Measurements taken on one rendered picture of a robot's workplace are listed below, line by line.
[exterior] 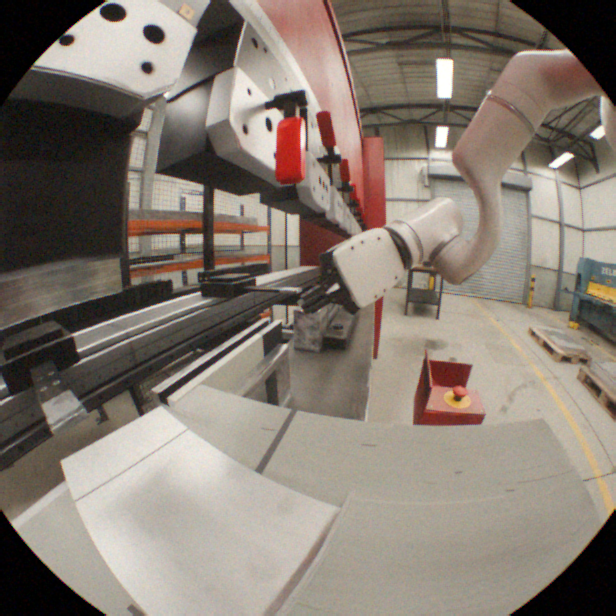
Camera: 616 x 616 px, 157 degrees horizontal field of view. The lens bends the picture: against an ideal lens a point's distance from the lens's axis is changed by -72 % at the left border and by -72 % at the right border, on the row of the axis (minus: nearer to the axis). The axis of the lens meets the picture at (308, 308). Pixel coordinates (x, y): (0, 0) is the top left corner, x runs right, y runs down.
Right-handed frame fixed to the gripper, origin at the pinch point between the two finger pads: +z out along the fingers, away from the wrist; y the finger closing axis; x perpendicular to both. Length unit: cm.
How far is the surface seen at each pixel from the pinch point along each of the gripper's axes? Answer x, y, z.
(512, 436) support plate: 28.5, -5.2, -3.6
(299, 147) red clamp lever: 14.6, 15.9, -3.9
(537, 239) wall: -252, -295, -734
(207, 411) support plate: 19.9, 3.7, 11.5
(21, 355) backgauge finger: 17.3, 18.2, 32.0
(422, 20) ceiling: -142, 287, -441
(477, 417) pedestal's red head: 11.4, -39.7, -17.8
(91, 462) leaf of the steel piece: 25.5, 7.0, 17.0
